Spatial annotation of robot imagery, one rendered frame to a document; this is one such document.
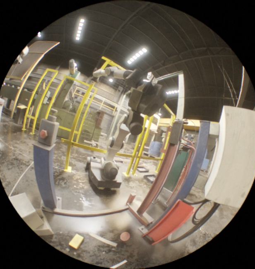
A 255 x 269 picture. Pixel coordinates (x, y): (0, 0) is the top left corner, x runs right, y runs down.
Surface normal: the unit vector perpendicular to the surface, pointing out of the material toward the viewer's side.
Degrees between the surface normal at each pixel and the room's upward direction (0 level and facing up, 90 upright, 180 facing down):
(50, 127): 90
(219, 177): 90
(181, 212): 90
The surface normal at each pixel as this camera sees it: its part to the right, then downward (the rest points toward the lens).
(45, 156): 0.54, 0.15
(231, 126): -0.78, -0.28
